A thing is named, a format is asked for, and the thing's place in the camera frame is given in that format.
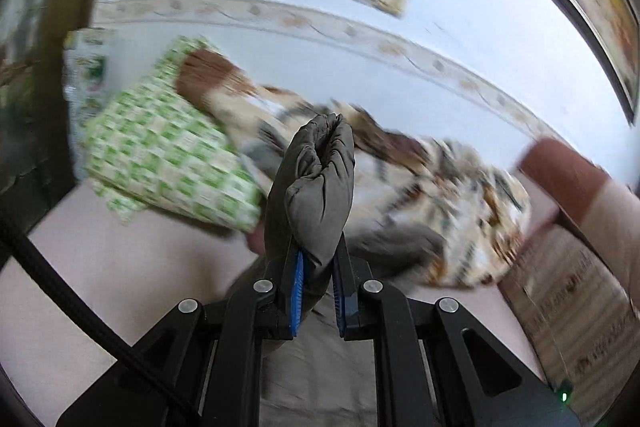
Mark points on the pink bed sheet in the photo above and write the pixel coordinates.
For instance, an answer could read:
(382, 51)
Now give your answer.
(135, 277)

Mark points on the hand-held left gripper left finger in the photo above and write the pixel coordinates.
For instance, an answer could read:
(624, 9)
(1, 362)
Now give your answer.
(298, 288)

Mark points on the green patterned cloth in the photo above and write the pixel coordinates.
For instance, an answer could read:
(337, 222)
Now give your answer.
(86, 77)

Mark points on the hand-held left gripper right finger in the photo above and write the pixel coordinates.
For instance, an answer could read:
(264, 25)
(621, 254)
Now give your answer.
(341, 292)

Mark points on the brown floral blanket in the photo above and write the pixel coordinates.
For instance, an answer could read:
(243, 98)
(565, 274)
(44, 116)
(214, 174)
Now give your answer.
(400, 187)

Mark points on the green checked pillow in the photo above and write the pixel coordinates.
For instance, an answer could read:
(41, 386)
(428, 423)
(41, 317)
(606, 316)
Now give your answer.
(165, 152)

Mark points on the olive padded jacket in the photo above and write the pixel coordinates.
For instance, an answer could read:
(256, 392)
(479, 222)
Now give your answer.
(315, 192)

